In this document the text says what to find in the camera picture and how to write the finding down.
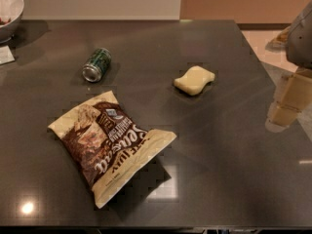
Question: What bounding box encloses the yellow sponge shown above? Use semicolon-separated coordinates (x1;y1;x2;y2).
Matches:
174;65;215;96

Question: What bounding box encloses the brown chip bag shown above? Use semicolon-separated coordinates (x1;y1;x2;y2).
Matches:
49;91;176;208

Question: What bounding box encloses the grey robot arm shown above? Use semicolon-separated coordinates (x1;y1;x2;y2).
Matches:
267;2;312;131

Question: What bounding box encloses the white paper card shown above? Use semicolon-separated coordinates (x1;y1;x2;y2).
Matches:
0;46;15;64

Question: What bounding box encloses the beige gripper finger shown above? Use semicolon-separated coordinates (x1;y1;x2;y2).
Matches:
269;67;312;127

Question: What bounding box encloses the white bowl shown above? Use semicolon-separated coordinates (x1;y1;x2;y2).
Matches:
0;0;24;43

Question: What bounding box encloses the green soda can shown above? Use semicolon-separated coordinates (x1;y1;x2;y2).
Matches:
82;48;111;83

